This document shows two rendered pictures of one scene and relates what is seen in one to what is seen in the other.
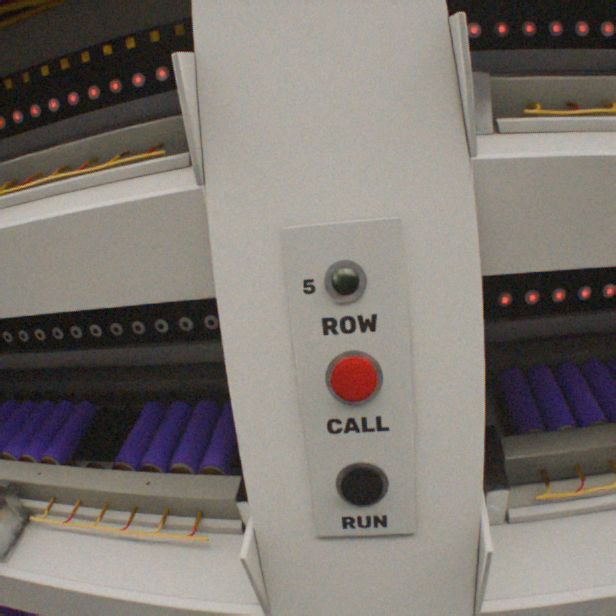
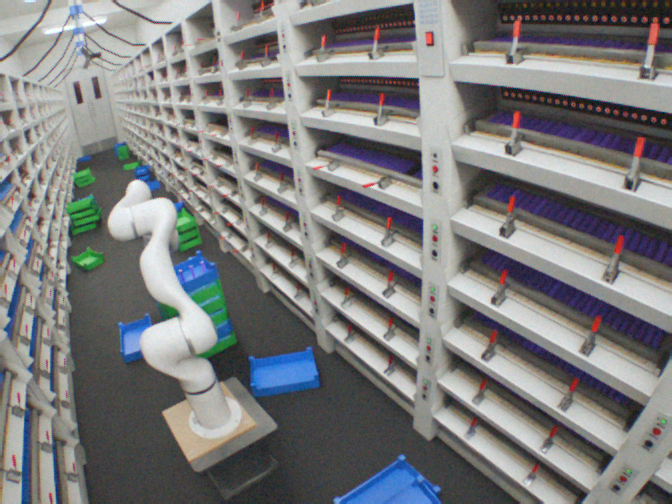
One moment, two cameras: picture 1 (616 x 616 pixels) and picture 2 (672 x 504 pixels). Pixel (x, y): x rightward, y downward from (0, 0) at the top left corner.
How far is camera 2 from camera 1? 0.87 m
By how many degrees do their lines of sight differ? 49
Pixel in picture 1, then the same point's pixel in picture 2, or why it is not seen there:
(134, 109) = not seen: hidden behind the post
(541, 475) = (481, 205)
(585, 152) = (465, 146)
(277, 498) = (426, 184)
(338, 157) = (436, 138)
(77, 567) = (397, 193)
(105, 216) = (409, 135)
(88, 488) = (405, 179)
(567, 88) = (489, 127)
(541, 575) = (464, 218)
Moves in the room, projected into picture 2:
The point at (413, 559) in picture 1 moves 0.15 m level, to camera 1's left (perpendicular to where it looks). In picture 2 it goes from (441, 202) to (394, 189)
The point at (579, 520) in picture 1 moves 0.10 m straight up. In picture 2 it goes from (479, 215) to (481, 176)
